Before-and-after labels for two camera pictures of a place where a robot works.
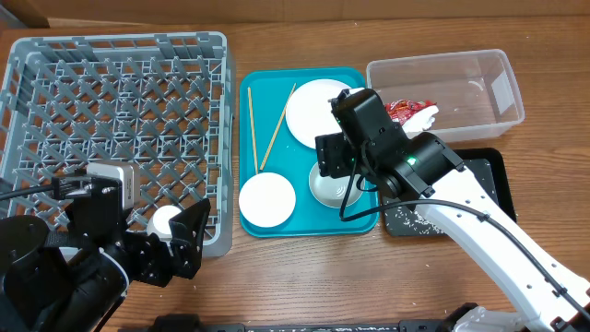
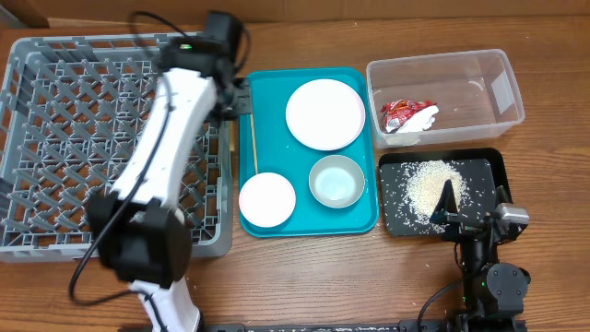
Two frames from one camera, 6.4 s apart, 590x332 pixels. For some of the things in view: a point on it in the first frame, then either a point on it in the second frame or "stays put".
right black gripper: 328,155 to 461,226
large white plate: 309,112 stays put
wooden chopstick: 252,127 stays put
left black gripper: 187,246 to 243,103
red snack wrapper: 401,110 stays put
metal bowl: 332,191 stays put
